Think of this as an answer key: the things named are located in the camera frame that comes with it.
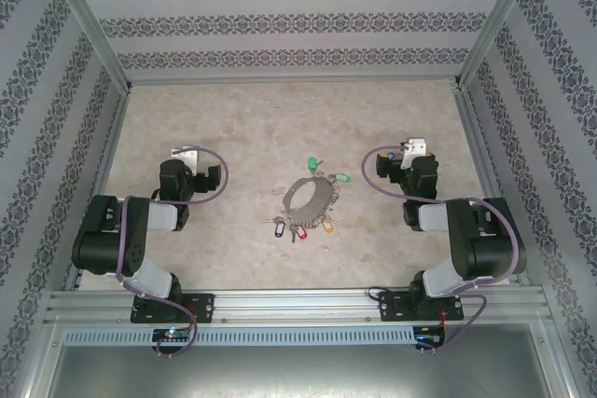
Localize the large grey metal keyring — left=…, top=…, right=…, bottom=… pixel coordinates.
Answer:
left=281, top=176, right=341, bottom=226

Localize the small controller circuit board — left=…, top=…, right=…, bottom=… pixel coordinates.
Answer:
left=413, top=325, right=447, bottom=348
left=152, top=328, right=193, bottom=348

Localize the grey sheet metal panel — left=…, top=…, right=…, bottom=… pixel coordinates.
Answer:
left=46, top=344, right=561, bottom=398

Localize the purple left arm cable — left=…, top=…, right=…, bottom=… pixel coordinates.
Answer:
left=116, top=146, right=230, bottom=361

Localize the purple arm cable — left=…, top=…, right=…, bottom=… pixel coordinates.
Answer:
left=116, top=146, right=230, bottom=361
left=362, top=144, right=523, bottom=357

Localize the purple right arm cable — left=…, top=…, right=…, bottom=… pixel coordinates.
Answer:
left=362, top=144, right=523, bottom=357

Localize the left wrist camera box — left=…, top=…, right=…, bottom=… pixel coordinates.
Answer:
left=170, top=145, right=201, bottom=169

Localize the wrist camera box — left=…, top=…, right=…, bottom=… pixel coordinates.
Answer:
left=170, top=145, right=201, bottom=169
left=400, top=137, right=428, bottom=170

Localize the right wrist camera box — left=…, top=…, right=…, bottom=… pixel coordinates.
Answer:
left=400, top=137, right=428, bottom=170

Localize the aluminium frame rail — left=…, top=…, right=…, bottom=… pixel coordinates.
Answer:
left=62, top=83, right=136, bottom=292
left=452, top=83, right=533, bottom=287
left=13, top=318, right=64, bottom=398
left=535, top=318, right=579, bottom=398
left=125, top=74, right=463, bottom=88

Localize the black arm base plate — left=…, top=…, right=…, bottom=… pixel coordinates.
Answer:
left=130, top=293, right=215, bottom=324
left=378, top=290, right=465, bottom=323

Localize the wide aluminium base rail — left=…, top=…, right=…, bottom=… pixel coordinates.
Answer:
left=44, top=288, right=554, bottom=324

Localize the slotted grey cable duct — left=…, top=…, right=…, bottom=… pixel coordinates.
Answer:
left=62, top=326, right=416, bottom=347

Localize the aluminium frame post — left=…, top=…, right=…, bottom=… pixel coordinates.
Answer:
left=454, top=0, right=545, bottom=91
left=46, top=0, right=134, bottom=91

